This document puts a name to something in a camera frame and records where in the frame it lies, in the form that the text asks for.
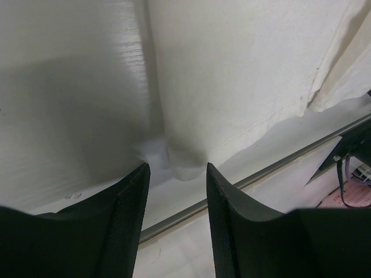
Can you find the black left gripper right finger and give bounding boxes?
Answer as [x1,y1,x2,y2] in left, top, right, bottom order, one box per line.
[206,164,370,277]

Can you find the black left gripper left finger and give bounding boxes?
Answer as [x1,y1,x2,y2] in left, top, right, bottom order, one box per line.
[1,163,150,277]

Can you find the white t shirt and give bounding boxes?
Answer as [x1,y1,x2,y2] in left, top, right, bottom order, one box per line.
[146,1,370,181]

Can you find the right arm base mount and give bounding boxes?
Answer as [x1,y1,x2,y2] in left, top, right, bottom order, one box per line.
[303,89,371,209]

